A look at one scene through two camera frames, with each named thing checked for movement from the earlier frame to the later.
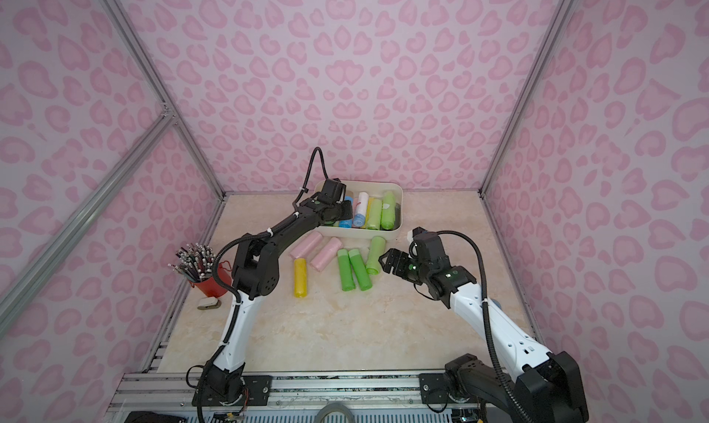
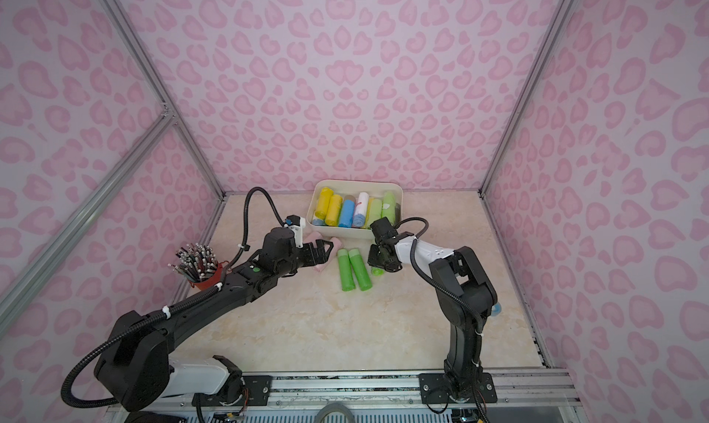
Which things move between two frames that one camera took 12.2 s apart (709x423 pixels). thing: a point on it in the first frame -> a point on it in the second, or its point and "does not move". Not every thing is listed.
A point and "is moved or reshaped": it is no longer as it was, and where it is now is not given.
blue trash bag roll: [346, 223] does not move
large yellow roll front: [367, 212] does not move
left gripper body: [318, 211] -> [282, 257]
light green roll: [389, 211] does not move
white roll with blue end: [362, 209] does not move
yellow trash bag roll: [300, 277] is moved or reshaped
